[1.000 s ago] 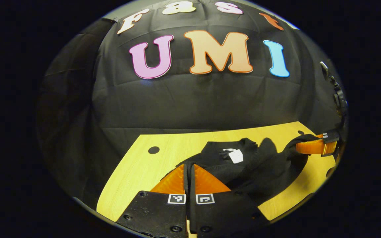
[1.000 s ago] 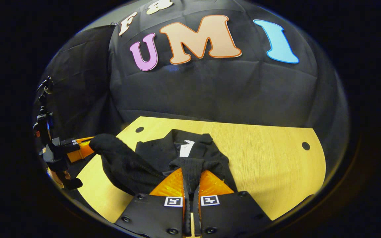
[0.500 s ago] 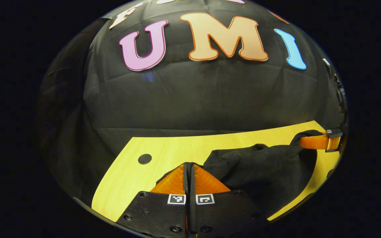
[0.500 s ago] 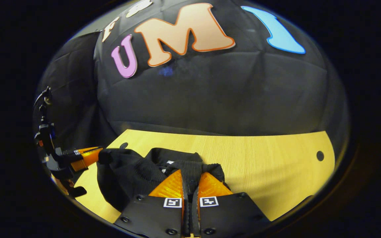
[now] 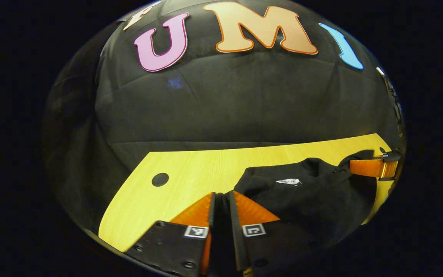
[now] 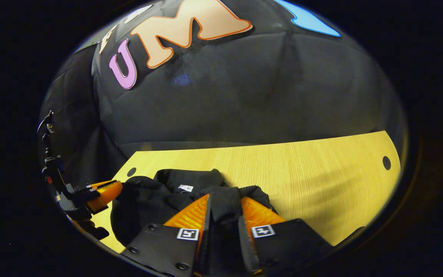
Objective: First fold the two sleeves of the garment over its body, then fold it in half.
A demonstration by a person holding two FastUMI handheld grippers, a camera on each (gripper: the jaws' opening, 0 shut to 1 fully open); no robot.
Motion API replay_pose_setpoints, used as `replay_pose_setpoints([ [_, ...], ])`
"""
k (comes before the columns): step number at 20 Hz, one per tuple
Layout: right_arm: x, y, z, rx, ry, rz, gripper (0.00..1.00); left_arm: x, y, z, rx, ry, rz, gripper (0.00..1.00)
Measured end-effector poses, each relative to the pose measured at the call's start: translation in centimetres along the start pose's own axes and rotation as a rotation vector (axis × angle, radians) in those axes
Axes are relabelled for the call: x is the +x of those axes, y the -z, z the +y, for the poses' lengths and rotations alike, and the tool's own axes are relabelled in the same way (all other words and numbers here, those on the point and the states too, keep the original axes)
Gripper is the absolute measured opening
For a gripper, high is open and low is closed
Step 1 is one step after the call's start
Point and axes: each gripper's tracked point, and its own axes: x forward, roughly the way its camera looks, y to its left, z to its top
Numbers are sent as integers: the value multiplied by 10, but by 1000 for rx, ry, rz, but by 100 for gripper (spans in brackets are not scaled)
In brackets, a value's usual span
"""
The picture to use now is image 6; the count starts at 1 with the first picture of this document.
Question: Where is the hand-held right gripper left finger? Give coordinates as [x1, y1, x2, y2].
[121, 193, 211, 277]

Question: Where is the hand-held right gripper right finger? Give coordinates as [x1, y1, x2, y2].
[238, 196, 334, 276]

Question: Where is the black buttoned garment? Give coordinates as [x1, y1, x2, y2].
[110, 169, 280, 277]

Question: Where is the black backdrop cloth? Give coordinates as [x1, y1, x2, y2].
[38, 0, 407, 190]

